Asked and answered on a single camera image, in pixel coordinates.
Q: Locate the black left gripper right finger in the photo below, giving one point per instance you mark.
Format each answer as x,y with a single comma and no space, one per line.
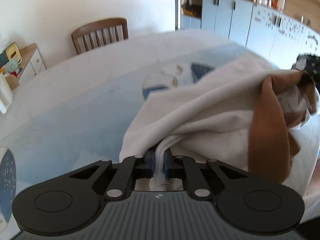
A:
243,200

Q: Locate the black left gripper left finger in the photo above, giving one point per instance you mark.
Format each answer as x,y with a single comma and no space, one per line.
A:
71,201

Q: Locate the white polo shirt brown collar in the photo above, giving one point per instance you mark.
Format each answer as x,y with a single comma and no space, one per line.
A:
245,113

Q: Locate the blue white patterned table mat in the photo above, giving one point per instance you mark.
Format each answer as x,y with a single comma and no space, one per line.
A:
77,112

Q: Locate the wooden knife block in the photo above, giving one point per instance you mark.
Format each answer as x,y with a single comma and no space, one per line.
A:
12,81

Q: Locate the white wood-top sideboard cabinet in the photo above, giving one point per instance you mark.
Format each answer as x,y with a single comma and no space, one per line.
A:
32,64

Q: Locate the mint green mug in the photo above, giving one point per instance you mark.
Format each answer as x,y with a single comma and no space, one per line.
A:
12,65

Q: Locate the light blue kitchen cabinets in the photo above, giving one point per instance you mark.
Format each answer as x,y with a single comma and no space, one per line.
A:
274,36

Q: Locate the brown wooden slatted chair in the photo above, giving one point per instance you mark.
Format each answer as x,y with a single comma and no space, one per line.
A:
99,33

